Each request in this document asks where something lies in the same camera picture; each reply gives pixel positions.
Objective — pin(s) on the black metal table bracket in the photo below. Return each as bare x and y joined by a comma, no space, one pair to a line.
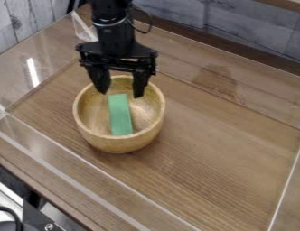
36,220

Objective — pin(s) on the clear acrylic corner bracket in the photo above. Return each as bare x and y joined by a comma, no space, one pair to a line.
85,32

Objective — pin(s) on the green rectangular block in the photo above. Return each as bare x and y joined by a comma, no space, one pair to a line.
120,114

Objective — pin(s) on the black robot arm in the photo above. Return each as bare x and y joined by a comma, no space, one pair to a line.
115,11

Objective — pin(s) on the round wooden bowl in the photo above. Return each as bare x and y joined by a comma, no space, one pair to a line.
92,116

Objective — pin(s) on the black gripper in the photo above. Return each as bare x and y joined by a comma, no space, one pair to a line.
116,51

